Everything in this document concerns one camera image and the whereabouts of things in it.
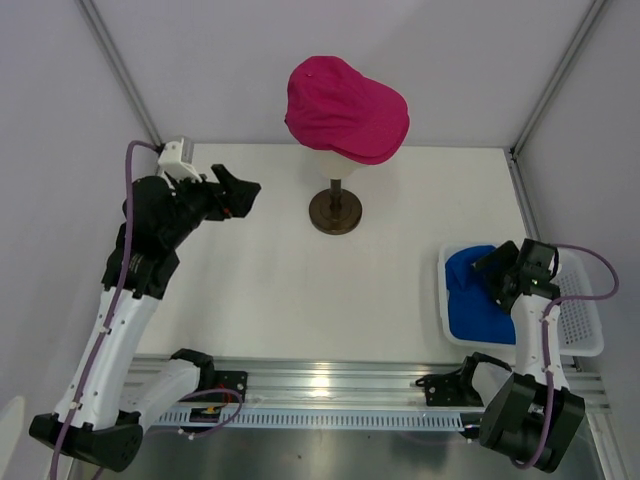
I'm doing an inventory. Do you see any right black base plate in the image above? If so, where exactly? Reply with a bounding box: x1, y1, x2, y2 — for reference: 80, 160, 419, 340
415, 370, 483, 407

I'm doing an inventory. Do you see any aluminium frame post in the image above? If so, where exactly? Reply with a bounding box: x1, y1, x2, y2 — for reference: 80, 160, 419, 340
509, 0, 621, 159
74, 0, 163, 145

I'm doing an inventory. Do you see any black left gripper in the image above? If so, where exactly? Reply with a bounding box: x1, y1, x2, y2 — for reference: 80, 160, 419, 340
161, 163, 260, 248

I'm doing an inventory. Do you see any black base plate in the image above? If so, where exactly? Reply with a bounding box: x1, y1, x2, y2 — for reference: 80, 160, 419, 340
198, 370, 248, 404
415, 370, 483, 407

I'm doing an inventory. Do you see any left aluminium frame post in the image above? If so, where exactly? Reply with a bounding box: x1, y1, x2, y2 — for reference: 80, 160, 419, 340
74, 0, 163, 145

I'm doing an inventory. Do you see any white slotted cable duct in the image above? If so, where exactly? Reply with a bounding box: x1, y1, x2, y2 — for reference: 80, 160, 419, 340
154, 406, 464, 432

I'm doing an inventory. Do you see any right aluminium frame post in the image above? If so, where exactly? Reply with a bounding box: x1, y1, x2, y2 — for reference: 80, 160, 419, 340
509, 0, 621, 159

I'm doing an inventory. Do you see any aluminium mounting rail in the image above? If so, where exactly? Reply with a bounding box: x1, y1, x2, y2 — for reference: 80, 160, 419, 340
124, 353, 611, 414

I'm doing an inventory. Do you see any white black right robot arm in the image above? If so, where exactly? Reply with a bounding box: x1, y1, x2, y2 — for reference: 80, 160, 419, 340
455, 239, 586, 473

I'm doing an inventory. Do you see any pink cap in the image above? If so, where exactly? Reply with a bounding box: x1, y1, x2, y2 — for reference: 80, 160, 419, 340
284, 56, 410, 156
343, 149, 397, 166

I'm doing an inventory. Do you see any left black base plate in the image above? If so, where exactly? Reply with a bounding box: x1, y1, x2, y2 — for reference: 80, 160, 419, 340
198, 370, 248, 404

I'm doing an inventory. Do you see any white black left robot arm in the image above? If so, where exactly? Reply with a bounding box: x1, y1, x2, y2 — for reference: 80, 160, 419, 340
29, 164, 261, 478

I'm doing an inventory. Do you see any white plastic basket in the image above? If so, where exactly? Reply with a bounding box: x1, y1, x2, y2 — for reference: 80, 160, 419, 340
437, 242, 604, 357

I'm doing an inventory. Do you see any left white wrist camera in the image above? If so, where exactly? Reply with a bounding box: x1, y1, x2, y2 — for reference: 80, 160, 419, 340
157, 136, 198, 180

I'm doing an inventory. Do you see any cream mannequin head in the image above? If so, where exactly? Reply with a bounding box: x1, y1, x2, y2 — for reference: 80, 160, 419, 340
309, 150, 363, 236

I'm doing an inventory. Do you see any blue cap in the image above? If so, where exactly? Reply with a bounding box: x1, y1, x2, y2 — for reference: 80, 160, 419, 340
444, 244, 516, 346

